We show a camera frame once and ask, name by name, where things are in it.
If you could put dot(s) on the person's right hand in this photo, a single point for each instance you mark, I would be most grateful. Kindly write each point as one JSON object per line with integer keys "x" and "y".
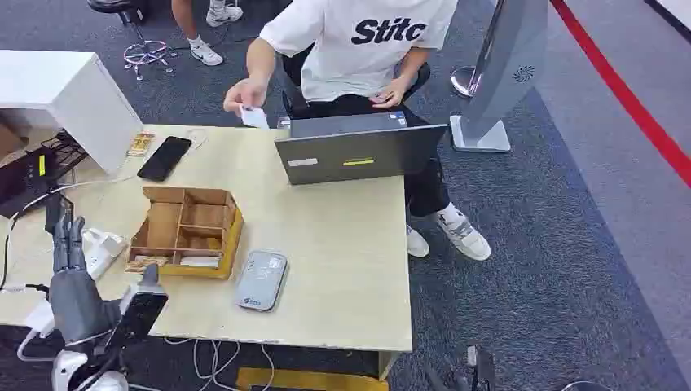
{"x": 245, "y": 96}

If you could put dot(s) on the person's left hand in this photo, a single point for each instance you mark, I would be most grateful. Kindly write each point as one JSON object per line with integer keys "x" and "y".
{"x": 391, "y": 96}

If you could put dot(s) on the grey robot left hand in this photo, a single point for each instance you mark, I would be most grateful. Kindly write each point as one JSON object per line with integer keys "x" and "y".
{"x": 81, "y": 307}

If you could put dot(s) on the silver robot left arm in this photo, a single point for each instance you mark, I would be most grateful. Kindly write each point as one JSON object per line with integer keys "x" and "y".
{"x": 70, "y": 369}

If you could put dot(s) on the black office chair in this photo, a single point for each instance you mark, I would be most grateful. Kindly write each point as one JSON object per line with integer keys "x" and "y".
{"x": 294, "y": 97}

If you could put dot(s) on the seated person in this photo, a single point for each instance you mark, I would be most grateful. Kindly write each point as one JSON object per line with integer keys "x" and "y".
{"x": 367, "y": 48}

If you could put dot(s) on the white power strip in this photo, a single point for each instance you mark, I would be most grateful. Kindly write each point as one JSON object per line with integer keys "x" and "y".
{"x": 102, "y": 251}

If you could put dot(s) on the grey laptop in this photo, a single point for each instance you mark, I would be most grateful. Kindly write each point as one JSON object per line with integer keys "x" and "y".
{"x": 359, "y": 151}

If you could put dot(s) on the chrome stanchion base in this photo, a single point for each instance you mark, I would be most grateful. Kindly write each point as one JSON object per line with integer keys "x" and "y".
{"x": 464, "y": 81}

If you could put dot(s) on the standing person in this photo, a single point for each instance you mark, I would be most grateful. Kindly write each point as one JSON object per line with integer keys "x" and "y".
{"x": 202, "y": 32}

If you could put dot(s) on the black power adapter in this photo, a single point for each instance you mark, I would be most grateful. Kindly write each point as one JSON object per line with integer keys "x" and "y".
{"x": 58, "y": 210}

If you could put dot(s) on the black smartphone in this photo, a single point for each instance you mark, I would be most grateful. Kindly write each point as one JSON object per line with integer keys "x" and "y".
{"x": 164, "y": 158}

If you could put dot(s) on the black stool with chrome base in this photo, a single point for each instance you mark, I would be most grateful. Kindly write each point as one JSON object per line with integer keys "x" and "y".
{"x": 143, "y": 51}

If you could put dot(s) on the grey standing display panel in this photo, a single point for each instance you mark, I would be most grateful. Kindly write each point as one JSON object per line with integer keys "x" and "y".
{"x": 502, "y": 70}

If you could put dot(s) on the orange printed card stack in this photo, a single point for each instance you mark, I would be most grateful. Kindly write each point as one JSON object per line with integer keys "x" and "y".
{"x": 141, "y": 144}

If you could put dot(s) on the plain white card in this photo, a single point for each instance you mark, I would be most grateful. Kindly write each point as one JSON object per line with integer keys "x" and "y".
{"x": 201, "y": 262}

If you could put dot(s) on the wooden card box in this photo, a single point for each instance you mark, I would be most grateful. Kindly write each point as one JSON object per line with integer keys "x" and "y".
{"x": 186, "y": 232}

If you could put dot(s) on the black electronic device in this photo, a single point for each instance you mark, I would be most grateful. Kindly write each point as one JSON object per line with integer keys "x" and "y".
{"x": 24, "y": 181}

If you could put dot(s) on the white cabinet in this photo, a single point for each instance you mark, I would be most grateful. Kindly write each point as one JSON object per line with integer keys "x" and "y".
{"x": 81, "y": 100}

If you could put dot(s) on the grey card reader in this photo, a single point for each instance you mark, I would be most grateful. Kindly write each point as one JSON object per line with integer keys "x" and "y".
{"x": 262, "y": 280}

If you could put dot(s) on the yellow board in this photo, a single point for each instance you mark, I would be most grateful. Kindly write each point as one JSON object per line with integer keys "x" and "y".
{"x": 308, "y": 380}

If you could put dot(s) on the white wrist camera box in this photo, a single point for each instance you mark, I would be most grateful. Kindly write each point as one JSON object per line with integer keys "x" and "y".
{"x": 42, "y": 318}

